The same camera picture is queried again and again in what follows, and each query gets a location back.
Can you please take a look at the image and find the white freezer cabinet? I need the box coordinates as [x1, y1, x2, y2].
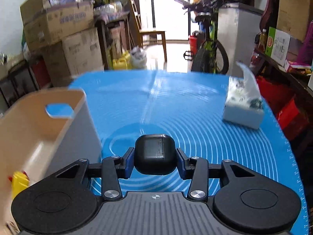
[218, 3, 263, 78]

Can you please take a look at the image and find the blue silicone measuring mat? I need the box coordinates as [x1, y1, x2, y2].
[68, 70, 308, 235]

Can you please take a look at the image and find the green white product box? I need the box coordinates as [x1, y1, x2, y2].
[265, 27, 291, 66]

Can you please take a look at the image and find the red plastic bucket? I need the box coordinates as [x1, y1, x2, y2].
[188, 35, 198, 55]

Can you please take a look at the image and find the open top cardboard box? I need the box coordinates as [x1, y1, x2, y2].
[20, 0, 93, 51]

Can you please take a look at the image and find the wooden chair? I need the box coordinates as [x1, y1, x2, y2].
[129, 0, 168, 63]

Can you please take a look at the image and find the yellow plastic toy block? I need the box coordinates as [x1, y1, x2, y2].
[9, 171, 30, 199]

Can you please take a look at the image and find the black earbuds case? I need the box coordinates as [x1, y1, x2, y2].
[134, 134, 177, 176]

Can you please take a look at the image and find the large wrapped cardboard box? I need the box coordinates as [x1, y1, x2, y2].
[42, 28, 104, 87]

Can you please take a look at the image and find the black metal shelf rack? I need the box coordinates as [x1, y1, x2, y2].
[1, 60, 39, 113]

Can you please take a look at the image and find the white tissue pack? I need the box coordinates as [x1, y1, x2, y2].
[223, 62, 264, 129]

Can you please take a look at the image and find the beige plastic storage bin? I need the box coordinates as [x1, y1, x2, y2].
[1, 88, 101, 234]

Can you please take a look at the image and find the yellow oil jug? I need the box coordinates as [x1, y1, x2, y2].
[112, 50, 132, 70]

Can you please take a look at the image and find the white plastic bag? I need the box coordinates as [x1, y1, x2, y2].
[130, 46, 147, 69]

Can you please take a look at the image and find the green black bicycle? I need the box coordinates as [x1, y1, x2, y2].
[175, 0, 229, 75]

